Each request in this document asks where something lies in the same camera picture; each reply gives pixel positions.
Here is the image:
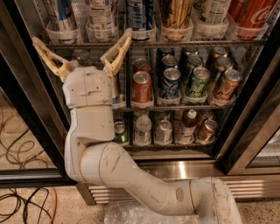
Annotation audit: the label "rear clear water bottle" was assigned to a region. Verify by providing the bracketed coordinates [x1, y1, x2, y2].
[72, 49, 94, 67]

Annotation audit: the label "front orange soda can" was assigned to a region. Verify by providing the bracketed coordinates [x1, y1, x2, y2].
[131, 71, 152, 103]

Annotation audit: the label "green soda can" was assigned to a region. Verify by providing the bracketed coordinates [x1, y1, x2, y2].
[185, 54, 204, 74]
[185, 67, 210, 98]
[181, 46, 200, 58]

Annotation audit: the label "rear gold soda can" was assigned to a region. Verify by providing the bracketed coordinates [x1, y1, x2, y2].
[207, 46, 228, 62]

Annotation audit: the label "gold tall can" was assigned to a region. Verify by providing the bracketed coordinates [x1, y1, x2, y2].
[159, 0, 194, 41]

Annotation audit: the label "front blue soda can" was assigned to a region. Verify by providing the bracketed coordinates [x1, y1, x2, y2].
[159, 67, 181, 99]

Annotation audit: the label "orange soda can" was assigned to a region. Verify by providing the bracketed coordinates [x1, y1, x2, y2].
[131, 71, 152, 103]
[133, 58, 151, 74]

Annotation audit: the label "middle gold soda can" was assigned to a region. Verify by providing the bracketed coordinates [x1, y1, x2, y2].
[210, 57, 234, 77]

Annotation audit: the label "bottom brown drink bottle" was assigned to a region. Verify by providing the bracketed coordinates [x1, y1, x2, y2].
[175, 109, 198, 145]

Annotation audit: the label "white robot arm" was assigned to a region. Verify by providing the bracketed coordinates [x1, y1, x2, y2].
[32, 29, 242, 224]

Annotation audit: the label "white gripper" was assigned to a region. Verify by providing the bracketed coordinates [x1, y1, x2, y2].
[31, 28, 132, 109]

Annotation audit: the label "rear orange soda can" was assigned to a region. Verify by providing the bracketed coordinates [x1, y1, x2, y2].
[133, 58, 151, 74]

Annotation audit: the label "red cola bottle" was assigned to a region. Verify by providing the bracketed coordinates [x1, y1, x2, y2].
[227, 0, 277, 40]

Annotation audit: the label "front gold soda can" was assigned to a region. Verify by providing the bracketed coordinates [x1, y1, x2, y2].
[213, 69, 242, 101]

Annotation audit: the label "bottom green can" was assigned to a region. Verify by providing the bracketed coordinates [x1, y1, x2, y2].
[114, 122, 129, 145]

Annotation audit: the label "clear plastic bag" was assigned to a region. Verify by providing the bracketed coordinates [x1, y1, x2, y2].
[104, 200, 199, 224]

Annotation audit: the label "bottom small water bottle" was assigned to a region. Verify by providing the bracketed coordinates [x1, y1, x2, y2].
[134, 115, 151, 146]

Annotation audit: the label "front green soda can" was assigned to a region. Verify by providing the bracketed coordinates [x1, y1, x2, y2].
[185, 67, 210, 98]

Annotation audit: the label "middle blue soda can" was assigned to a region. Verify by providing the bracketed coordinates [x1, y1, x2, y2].
[160, 54, 179, 71]

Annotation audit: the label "middle green soda can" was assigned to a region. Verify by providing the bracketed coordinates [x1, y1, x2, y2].
[185, 54, 204, 74]

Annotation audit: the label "orange floor cable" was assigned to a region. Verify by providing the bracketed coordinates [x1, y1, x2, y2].
[0, 106, 59, 224]

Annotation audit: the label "bottom bronze can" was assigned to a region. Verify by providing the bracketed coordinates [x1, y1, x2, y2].
[197, 119, 218, 144]

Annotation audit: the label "gold soda can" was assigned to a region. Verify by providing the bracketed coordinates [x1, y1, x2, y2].
[210, 57, 234, 77]
[213, 69, 242, 101]
[207, 46, 228, 62]

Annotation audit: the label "black floor cables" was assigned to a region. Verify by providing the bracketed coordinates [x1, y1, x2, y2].
[0, 128, 53, 224]

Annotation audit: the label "bottom silver can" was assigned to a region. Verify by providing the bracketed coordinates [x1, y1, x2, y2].
[155, 120, 172, 145]

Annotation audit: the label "blue tall can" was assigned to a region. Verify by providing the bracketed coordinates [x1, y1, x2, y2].
[126, 0, 154, 41]

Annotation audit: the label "rear green soda can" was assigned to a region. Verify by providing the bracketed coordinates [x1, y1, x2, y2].
[181, 46, 200, 58]

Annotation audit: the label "white label plastic bottle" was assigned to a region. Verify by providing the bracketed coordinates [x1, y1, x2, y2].
[85, 0, 118, 41]

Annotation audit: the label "rear blue soda can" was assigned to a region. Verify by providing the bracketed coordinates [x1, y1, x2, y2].
[157, 47, 175, 58]

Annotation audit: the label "blue soda can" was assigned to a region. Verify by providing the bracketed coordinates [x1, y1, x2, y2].
[160, 54, 179, 71]
[157, 47, 175, 58]
[159, 67, 181, 99]

